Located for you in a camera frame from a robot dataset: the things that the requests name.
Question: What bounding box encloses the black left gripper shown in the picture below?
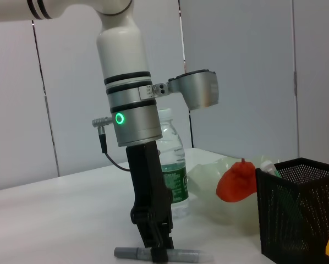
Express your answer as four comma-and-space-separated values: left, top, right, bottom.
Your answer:
125, 142, 174, 263

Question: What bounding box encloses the grey metallic pen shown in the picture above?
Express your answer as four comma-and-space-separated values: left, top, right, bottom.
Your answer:
114, 246, 214, 263

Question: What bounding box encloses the clear bottle with green label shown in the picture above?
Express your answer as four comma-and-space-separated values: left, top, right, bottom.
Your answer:
155, 108, 190, 219

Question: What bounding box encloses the red-orange soft orange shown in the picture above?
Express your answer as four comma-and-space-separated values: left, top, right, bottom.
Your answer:
216, 158, 257, 204

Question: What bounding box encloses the mint green utility knife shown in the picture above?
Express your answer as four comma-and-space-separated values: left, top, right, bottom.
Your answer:
260, 161, 283, 179

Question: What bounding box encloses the pale green glass fruit plate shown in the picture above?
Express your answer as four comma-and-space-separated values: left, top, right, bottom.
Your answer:
187, 154, 281, 236

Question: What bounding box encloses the black mesh pen holder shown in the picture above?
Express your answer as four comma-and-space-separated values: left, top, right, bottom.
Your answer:
255, 157, 329, 262

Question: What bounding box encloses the left wrist cable with plug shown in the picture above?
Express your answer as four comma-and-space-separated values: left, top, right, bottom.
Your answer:
92, 116, 131, 172

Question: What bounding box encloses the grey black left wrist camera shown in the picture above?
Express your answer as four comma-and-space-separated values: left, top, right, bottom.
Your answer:
138, 70, 220, 111

